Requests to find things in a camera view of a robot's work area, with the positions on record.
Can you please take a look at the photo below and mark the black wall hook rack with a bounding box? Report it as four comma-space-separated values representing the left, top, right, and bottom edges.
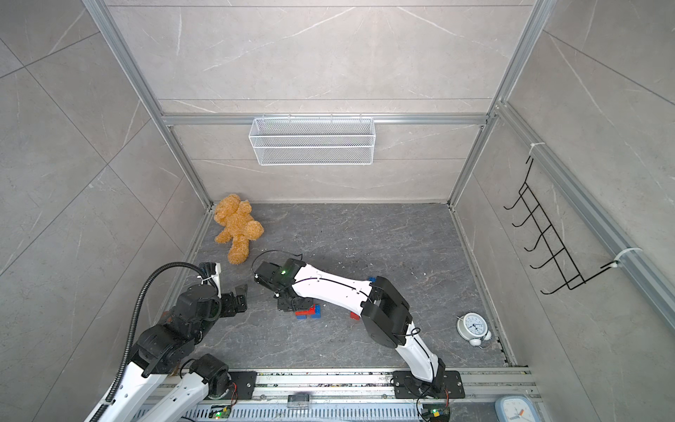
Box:
503, 156, 620, 295

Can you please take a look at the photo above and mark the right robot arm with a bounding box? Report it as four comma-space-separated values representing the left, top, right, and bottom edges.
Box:
254, 258, 446, 397

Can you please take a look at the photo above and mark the blue lego brick bottom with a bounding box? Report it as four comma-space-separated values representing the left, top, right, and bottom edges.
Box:
311, 304, 321, 319

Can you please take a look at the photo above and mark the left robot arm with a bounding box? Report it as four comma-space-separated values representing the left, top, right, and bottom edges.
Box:
87, 261, 248, 421

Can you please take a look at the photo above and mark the white wire mesh basket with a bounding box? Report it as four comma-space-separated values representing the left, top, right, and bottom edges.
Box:
249, 116, 376, 166

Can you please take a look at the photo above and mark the brown teddy bear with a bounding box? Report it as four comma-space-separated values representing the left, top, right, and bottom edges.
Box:
214, 194, 264, 265

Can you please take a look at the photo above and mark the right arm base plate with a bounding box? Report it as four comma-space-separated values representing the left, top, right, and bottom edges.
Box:
390, 371, 466, 399

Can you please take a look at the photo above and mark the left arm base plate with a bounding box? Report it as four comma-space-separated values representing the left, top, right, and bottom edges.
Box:
224, 371, 258, 400

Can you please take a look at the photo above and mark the blue-rimmed clock on rail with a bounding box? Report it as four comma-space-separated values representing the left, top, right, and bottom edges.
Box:
495, 396, 541, 422

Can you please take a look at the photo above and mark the white alarm clock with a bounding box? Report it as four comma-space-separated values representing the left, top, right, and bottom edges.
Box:
456, 312, 492, 347

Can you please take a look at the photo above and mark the red long lego brick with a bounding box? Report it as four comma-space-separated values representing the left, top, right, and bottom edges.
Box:
295, 308, 314, 317

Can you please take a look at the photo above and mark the aluminium front rail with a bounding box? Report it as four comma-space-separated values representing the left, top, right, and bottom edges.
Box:
131, 367, 541, 422

